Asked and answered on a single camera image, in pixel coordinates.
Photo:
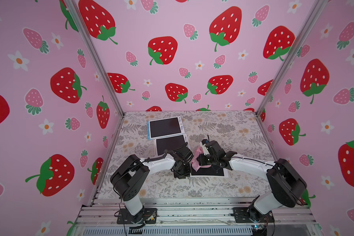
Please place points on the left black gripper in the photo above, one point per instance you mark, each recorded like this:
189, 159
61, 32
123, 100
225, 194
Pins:
188, 165

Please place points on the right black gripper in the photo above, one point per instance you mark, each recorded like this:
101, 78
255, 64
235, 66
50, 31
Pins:
211, 159

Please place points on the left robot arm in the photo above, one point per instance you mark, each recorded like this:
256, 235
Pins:
129, 178

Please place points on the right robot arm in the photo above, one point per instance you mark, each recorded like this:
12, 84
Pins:
286, 184

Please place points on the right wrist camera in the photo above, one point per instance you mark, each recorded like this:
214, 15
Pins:
204, 148

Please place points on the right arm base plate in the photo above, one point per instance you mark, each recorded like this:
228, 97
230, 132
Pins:
246, 215

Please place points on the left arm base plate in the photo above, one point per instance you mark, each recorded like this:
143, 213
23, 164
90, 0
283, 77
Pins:
145, 215

